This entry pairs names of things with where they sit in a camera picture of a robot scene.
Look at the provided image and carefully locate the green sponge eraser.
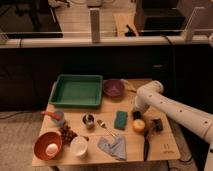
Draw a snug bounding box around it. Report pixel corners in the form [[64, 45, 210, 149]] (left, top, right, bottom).
[[114, 111, 128, 130]]

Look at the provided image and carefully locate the gold metal spoon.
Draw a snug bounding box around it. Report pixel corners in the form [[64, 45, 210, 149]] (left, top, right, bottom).
[[97, 120, 116, 137]]

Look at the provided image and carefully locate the orange fruit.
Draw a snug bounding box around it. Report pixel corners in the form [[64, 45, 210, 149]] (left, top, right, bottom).
[[133, 119, 145, 133]]

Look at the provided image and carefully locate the beige object behind bowl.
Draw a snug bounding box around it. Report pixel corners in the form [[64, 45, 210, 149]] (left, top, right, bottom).
[[121, 79, 136, 92]]

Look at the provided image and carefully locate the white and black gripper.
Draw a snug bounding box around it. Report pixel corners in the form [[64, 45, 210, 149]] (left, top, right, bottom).
[[132, 98, 149, 120]]

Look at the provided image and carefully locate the white cup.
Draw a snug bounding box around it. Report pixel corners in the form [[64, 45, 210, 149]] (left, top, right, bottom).
[[70, 136, 88, 159]]

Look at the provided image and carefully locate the bunch of dark grapes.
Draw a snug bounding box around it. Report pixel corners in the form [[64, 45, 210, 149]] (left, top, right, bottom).
[[59, 122, 90, 146]]

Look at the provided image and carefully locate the orange bowl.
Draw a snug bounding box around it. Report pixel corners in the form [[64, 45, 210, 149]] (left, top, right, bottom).
[[34, 132, 62, 161]]

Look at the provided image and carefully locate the green plastic tray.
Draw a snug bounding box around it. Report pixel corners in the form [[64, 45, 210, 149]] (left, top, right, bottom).
[[49, 74, 103, 108]]

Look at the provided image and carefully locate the white angled bracket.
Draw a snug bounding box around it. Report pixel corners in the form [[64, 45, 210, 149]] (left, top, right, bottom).
[[181, 7, 205, 42]]

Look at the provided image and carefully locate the white egg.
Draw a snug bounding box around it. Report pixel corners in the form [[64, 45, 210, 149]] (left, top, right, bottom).
[[46, 144, 58, 156]]

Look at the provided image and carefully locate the black cable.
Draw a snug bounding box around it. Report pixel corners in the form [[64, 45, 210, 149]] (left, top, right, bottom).
[[161, 34, 176, 68]]

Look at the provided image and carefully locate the small metal cup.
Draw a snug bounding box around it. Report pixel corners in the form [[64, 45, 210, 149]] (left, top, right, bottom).
[[82, 114, 95, 129]]

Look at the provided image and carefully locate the blue cloth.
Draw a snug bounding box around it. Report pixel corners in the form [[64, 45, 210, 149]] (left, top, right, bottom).
[[97, 135, 127, 161]]

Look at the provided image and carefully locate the black handled knife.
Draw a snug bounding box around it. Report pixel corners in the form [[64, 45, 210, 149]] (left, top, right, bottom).
[[143, 131, 150, 161]]

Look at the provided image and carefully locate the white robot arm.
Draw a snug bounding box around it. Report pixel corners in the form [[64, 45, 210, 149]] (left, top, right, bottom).
[[133, 80, 213, 171]]

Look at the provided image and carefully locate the purple bowl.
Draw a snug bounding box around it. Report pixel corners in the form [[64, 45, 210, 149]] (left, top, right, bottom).
[[103, 79, 124, 97]]

